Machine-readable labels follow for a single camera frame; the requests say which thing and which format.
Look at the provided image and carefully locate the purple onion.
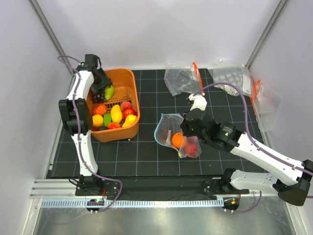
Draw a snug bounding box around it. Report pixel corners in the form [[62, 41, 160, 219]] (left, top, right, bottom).
[[187, 136, 199, 144]]

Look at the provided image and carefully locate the orange plastic basket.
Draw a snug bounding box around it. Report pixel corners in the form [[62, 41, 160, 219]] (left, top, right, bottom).
[[91, 68, 140, 142]]

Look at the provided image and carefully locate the orange fruit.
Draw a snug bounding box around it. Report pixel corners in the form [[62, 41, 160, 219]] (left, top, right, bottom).
[[172, 133, 187, 149]]

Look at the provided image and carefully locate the red apple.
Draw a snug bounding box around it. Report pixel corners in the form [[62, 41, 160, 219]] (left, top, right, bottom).
[[184, 143, 198, 158]]

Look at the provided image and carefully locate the clear blue-zip bag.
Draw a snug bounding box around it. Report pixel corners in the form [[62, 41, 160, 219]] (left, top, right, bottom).
[[154, 114, 202, 158]]

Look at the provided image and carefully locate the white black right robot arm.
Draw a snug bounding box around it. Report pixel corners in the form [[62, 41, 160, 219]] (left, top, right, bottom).
[[180, 108, 313, 206]]

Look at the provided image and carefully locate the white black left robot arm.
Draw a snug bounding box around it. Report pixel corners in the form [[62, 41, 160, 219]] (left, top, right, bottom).
[[58, 54, 112, 196]]

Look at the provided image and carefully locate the clear orange-zip bag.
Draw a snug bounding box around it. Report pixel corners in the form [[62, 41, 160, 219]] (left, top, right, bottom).
[[250, 75, 283, 133], [164, 62, 203, 96]]

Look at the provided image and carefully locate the clear bag with white pieces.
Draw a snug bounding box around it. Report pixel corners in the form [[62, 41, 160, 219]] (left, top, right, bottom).
[[207, 60, 254, 97]]

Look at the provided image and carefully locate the clear orange-zip bag far right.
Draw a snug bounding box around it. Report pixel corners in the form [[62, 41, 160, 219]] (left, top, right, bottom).
[[250, 75, 283, 133]]

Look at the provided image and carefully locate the purple grape bunch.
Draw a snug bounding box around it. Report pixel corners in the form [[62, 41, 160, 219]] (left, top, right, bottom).
[[91, 88, 106, 103]]

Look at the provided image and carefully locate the green pear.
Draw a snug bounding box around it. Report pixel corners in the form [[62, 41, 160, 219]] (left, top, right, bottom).
[[104, 85, 115, 101]]

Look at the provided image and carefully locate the orange pumpkin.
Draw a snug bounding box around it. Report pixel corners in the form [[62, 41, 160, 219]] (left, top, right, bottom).
[[92, 104, 108, 116]]

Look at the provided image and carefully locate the pink peach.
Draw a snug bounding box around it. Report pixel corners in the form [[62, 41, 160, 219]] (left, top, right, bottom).
[[120, 101, 133, 112]]

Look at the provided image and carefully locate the green pepper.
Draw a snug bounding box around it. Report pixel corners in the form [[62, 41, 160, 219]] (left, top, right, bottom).
[[103, 113, 112, 127]]

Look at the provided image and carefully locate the yellow mango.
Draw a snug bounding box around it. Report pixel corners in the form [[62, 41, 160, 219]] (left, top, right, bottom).
[[110, 104, 122, 124]]

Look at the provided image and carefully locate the yellow orange lemon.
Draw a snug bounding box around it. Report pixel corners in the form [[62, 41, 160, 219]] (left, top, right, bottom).
[[92, 114, 104, 127]]

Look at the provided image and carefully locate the red orange tomato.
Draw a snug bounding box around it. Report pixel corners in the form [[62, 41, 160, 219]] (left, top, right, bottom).
[[107, 122, 121, 129]]

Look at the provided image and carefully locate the yellow pear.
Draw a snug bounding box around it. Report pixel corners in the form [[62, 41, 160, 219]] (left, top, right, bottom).
[[122, 115, 137, 128]]

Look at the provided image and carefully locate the black grid mat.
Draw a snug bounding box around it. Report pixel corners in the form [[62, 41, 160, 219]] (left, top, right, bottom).
[[46, 70, 266, 178]]

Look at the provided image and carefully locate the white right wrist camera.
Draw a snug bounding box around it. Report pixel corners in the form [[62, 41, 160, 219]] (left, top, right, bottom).
[[187, 94, 207, 111]]

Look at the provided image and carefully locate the left aluminium frame post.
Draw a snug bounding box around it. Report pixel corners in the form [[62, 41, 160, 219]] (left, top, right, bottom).
[[27, 0, 75, 76]]

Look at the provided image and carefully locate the aluminium frame post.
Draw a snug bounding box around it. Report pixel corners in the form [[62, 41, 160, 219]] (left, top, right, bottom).
[[27, 0, 75, 76], [246, 0, 290, 69]]

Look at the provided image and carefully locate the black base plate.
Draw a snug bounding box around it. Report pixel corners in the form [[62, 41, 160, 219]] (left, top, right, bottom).
[[75, 175, 249, 201]]

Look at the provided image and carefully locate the aluminium front rail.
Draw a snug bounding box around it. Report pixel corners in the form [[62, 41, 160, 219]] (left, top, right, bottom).
[[31, 179, 276, 201]]

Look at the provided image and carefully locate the right aluminium frame post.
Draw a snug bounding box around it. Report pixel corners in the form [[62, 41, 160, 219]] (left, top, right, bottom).
[[246, 0, 290, 69]]

